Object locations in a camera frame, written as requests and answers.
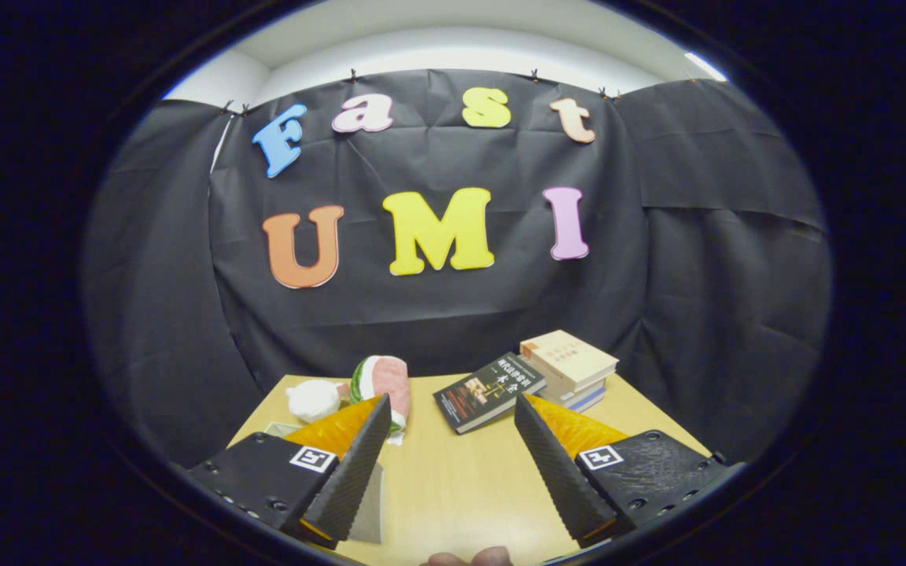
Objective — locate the beige storage box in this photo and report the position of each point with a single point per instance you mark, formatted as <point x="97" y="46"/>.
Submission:
<point x="372" y="511"/>

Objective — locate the small ceiling light panel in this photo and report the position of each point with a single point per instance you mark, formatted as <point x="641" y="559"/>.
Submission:
<point x="705" y="67"/>

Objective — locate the beige cover book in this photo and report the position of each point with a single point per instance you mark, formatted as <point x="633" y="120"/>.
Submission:
<point x="567" y="358"/>

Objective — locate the black cover book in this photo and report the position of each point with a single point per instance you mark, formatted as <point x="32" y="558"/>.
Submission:
<point x="484" y="393"/>

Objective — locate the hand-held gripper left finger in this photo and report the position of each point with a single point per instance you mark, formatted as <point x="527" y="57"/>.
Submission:
<point x="355" y="479"/>

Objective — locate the watermelon slice plush toy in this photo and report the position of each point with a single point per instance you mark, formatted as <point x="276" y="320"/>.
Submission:
<point x="390" y="385"/>

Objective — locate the white plush toy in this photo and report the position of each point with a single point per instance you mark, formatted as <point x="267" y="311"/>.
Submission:
<point x="311" y="401"/>

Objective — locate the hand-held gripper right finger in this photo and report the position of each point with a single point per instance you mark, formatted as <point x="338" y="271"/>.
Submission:
<point x="559" y="479"/>

